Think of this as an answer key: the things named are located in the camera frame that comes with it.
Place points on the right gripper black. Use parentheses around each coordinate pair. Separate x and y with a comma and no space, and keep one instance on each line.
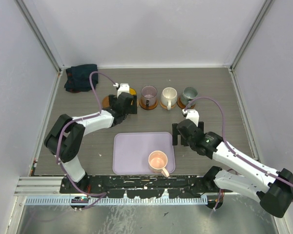
(175,134)

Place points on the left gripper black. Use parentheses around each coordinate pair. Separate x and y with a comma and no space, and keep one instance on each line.
(132,109)

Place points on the yellow mug black handle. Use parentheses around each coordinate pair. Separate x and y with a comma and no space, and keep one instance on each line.
(132,91)

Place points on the wooden coaster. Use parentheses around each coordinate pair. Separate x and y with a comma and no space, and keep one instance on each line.
(105,102)
(152,106)
(182,106)

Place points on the purple mug black handle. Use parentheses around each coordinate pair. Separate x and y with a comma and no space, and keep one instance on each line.
(149,95)

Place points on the woven rattan coaster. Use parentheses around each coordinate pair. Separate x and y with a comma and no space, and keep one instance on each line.
(167,105)

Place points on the grey-green mug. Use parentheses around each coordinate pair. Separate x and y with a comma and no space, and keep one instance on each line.
(188,95)

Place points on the cream speckled mug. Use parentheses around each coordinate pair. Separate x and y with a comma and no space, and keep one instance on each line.
(169,93)

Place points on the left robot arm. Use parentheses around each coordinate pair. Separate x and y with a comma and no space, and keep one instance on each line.
(65,137)

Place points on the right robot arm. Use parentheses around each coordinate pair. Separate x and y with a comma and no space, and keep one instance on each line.
(271,188)

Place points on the pink mug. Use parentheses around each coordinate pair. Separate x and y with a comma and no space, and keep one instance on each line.
(157,162)

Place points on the dark blue folded cloth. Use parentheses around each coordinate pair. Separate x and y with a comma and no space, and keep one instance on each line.
(78,78)

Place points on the lavender plastic tray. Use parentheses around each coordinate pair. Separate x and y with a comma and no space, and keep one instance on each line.
(131,152)

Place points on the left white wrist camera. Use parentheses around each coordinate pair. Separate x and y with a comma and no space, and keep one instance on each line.
(122,88)

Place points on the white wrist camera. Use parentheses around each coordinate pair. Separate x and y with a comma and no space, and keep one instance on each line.
(122,88)
(192,115)

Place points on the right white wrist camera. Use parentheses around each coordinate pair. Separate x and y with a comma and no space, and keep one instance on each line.
(192,115)

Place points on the white slotted cable duct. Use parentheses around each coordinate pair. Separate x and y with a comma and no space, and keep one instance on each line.
(71,200)

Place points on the aluminium frame rail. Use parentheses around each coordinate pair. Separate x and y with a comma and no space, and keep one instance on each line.
(38,185)

